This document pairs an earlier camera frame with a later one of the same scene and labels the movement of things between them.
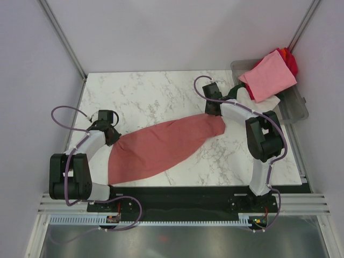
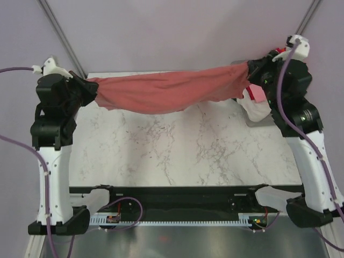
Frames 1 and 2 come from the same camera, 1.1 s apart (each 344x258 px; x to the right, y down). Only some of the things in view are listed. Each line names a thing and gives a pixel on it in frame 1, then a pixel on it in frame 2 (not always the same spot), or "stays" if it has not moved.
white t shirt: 264,105 stays
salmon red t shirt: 154,147 to 162,92
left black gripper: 115,138 to 90,88
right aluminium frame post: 293,43 stays
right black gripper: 207,110 to 257,66
